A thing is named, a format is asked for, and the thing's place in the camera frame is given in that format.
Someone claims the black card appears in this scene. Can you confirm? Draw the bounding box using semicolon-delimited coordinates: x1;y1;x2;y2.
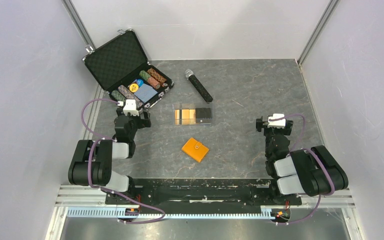
195;107;213;125

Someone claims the orange leather card holder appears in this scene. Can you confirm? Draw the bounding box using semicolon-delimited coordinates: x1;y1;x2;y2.
181;137;209;163

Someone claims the gold card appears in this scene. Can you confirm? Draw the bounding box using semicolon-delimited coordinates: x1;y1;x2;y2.
173;103;190;126
188;103;197;125

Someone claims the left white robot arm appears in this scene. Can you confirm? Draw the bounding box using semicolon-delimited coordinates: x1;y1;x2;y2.
67;110;152;204

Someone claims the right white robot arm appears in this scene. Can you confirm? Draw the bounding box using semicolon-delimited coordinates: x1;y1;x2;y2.
255;113;349;204

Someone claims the blue card deck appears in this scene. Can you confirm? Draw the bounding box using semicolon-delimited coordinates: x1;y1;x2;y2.
134;83;158;103

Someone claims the green purple chip stack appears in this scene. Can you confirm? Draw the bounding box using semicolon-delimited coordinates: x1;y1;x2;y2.
111;90;126;102

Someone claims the purple patterned chip stack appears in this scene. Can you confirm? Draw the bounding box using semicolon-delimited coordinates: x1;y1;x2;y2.
117;85;144;108

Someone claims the yellow poker chip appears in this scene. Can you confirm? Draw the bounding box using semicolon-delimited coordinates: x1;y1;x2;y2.
129;83;139;93

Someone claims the green red chip stack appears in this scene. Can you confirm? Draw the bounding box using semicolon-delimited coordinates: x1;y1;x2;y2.
139;70;161;90

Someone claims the brown patterned chip stack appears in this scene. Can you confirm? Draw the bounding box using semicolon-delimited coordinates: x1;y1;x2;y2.
146;68;167;84

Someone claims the black poker chip case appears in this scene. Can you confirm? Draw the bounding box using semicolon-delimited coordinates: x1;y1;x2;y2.
82;29;174;111

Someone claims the black glitter cylinder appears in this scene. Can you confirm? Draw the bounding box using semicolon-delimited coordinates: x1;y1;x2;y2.
185;69;213;103

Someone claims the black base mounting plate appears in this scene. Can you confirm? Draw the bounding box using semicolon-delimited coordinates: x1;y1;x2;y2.
125;178;302;215

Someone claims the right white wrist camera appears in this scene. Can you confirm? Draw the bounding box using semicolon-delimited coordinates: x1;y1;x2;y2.
267;113;286;128

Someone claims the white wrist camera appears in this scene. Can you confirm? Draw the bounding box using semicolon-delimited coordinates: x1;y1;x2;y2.
117;99;140;117
267;113;286;128

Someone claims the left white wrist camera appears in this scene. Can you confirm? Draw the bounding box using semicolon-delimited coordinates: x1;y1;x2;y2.
117;99;140;117

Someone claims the grey slotted cable duct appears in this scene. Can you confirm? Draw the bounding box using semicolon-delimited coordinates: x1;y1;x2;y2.
66;206;292;220

